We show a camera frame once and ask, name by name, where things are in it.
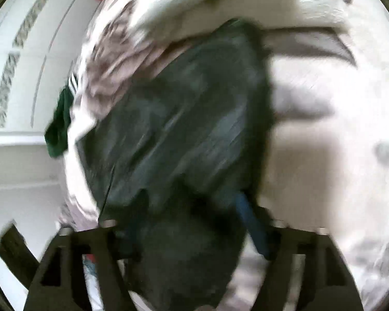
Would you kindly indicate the floral purple bed blanket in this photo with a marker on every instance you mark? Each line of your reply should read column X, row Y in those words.
column 329, row 158

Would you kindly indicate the folded white fluffy garment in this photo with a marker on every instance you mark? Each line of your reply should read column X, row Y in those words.
column 171, row 20

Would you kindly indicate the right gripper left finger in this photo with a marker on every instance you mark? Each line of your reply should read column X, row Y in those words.
column 60, row 283

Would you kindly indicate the white wardrobe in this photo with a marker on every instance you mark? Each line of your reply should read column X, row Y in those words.
column 39, row 42

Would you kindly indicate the black leather jacket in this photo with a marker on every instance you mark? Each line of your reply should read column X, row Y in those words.
column 169, row 160

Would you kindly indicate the green striped-cuff garment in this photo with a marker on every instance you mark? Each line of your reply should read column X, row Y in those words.
column 56, row 137

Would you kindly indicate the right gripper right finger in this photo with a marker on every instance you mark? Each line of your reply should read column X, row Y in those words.
column 309, row 261

